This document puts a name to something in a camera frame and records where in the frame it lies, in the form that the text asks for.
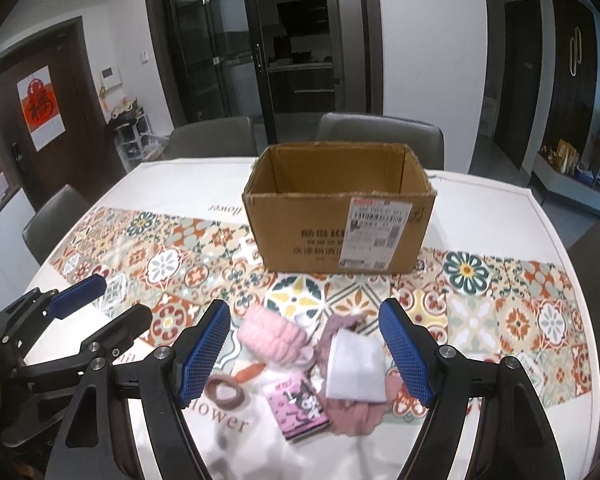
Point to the brown entrance door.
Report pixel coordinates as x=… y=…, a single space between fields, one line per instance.
x=75 y=125

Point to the brown cardboard box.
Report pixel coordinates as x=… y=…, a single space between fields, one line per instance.
x=300 y=220

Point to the fluffy pink headband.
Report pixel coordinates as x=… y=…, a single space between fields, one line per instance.
x=275 y=337

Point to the grey sideboard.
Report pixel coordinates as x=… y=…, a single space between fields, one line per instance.
x=570 y=187

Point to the red and white door poster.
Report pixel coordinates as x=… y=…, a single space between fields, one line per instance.
x=40 y=107

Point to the grey dining chair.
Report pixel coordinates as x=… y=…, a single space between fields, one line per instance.
x=210 y=137
x=55 y=225
x=380 y=135
x=597 y=260

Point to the patterned tablecloth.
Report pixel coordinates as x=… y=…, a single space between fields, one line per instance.
x=180 y=265

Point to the white wall intercom panel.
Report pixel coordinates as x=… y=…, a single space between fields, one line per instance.
x=111 y=78

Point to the dark wall panel gold ornament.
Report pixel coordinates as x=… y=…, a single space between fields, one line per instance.
x=570 y=70

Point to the dark glass sliding door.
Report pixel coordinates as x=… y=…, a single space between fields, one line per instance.
x=215 y=45

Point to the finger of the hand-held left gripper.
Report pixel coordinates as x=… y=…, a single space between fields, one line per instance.
x=80 y=294
x=125 y=325

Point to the yellow box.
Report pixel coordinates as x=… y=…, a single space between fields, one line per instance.
x=566 y=157

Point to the white storage rack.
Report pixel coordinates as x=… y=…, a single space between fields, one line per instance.
x=132 y=142

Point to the pink printed card pack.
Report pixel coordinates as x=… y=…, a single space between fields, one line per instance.
x=292 y=405

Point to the dark interior door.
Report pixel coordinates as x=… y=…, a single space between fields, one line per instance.
x=517 y=85

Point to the white side cabinet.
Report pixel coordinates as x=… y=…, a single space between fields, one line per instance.
x=2 y=210

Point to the white cloth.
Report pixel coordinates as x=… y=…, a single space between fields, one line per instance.
x=357 y=370

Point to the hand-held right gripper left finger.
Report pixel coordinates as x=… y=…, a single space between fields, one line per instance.
x=205 y=355

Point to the pink towel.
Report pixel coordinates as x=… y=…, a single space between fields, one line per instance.
x=355 y=417

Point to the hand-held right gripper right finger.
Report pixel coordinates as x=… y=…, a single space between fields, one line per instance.
x=405 y=355

